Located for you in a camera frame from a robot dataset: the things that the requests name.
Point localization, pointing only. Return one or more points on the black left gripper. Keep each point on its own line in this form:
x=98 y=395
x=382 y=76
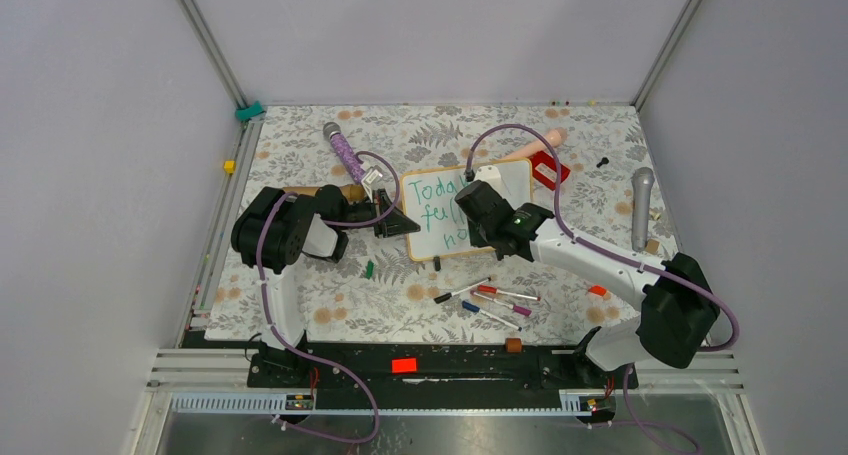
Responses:
x=387 y=219

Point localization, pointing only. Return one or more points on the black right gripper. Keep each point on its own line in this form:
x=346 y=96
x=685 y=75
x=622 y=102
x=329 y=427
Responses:
x=476 y=238

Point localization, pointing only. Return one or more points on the black whiteboard marker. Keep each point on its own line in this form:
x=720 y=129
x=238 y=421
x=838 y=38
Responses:
x=450 y=294

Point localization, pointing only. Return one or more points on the purple glitter toy microphone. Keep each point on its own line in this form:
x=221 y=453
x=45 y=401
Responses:
x=342 y=148

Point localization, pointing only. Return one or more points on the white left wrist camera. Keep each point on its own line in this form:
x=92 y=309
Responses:
x=371 y=178

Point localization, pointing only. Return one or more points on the silver toy microphone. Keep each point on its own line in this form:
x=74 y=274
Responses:
x=642 y=183

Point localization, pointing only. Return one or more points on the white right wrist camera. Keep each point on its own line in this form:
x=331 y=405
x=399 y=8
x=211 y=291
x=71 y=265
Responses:
x=491 y=175

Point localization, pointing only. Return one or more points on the teal corner clamp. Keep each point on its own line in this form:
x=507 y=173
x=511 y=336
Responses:
x=248 y=113

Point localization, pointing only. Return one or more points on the orange cylinder block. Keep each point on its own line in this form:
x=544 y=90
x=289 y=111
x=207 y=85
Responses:
x=513 y=345

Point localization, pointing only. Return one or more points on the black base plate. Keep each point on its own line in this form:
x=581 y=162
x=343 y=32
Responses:
x=365 y=368

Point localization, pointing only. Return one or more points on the cable duct rail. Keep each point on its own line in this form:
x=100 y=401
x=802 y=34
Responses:
x=430 y=402

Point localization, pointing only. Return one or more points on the gold toy microphone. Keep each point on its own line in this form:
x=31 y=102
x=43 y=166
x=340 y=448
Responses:
x=352 y=193

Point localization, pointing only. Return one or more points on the red triangular block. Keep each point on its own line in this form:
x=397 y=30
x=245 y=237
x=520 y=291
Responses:
x=598 y=290

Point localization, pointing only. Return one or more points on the floral tablecloth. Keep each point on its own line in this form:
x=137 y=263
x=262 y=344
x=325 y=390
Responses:
x=396 y=305

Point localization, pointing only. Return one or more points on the pink toy microphone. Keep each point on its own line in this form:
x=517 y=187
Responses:
x=553 y=138

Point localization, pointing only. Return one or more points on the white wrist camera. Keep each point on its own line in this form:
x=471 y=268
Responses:
x=371 y=178
x=491 y=175

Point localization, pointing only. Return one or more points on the red square frame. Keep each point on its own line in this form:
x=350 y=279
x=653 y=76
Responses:
x=545 y=173

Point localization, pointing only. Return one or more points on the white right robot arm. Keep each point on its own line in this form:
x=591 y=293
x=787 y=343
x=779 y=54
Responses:
x=674 y=312

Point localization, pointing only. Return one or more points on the magenta whiteboard marker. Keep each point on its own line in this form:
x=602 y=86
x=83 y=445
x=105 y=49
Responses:
x=509 y=305

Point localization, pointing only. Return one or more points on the small tan wooden block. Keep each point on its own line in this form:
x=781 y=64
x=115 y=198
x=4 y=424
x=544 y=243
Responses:
x=652 y=246

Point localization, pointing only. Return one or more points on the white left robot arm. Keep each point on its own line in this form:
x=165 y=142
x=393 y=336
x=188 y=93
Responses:
x=281 y=226

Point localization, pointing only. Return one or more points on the red whiteboard marker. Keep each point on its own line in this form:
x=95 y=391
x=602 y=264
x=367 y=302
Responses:
x=496 y=291

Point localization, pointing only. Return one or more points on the yellow small cube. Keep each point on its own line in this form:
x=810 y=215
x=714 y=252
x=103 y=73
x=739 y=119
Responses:
x=229 y=166

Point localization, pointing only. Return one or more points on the blue whiteboard marker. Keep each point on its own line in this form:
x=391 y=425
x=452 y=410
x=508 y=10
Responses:
x=468 y=306

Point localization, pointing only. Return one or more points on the red tape patch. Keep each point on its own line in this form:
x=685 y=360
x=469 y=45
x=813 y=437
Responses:
x=404 y=365

